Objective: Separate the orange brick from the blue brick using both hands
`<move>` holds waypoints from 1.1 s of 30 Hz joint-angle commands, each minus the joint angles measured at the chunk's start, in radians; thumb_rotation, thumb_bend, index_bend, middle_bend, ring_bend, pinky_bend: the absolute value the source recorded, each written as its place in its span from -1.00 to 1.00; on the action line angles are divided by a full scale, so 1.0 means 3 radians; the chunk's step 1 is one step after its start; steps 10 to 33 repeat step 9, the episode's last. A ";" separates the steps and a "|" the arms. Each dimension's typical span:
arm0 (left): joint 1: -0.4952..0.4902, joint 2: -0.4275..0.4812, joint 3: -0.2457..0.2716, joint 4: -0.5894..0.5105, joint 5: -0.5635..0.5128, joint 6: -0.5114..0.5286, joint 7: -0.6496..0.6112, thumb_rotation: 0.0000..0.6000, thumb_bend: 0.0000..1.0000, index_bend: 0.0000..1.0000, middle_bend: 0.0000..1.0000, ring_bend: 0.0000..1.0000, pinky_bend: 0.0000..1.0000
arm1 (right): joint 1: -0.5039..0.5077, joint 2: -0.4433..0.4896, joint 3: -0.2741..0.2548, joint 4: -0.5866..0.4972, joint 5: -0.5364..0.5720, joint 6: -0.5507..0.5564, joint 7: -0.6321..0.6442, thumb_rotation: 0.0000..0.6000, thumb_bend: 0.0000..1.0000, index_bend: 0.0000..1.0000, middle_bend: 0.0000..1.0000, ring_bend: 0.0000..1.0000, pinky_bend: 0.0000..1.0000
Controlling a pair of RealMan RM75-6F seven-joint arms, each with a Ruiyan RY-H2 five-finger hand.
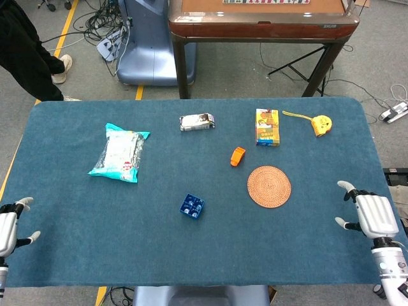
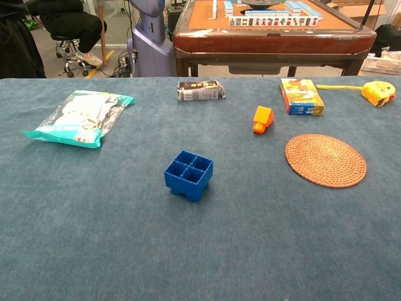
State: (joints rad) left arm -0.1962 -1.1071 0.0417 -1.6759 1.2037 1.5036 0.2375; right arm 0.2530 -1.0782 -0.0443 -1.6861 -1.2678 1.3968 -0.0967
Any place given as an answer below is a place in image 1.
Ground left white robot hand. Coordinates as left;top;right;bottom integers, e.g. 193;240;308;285
0;196;41;258

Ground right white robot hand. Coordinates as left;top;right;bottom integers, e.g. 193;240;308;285
334;180;400;240

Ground orange toy block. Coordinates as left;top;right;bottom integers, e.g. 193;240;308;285
229;146;247;167

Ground blue toy block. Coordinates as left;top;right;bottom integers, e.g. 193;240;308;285
178;193;206;221

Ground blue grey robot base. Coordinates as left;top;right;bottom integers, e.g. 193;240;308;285
115;0;197;87

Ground black case on floor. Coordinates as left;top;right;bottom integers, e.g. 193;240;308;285
382;167;408;186

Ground white power strip with plugs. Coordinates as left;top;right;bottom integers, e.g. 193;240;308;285
378;101;408;124

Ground round woven rattan coaster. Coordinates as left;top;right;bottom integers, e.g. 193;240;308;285
247;165;293;209

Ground teal clear snack bag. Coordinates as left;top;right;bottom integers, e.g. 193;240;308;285
87;122;151;184

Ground orange cartoon print box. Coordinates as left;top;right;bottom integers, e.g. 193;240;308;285
255;108;281;147

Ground blue felt table cover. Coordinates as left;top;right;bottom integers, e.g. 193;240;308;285
0;97;408;288

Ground person in black clothes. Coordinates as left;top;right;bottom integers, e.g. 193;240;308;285
0;0;66;102

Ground crumpled grey drink carton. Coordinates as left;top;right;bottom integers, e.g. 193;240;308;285
178;113;216;133

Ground brown mahjong table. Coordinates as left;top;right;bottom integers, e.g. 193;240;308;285
168;0;361;99

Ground black wheeled stool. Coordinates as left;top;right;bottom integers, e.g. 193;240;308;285
37;0;73;12

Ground row of face-up mahjong tiles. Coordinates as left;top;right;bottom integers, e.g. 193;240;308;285
222;0;310;5

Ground yellow tape measure with strap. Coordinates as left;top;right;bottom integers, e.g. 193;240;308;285
282;110;333;138

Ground grey blue robot pedestal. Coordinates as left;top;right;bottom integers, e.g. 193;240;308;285
132;284;271;306

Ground white power strip on cables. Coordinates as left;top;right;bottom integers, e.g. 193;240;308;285
96;31;128;62

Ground tangled black floor cables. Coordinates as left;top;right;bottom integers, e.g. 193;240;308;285
73;0;128;42

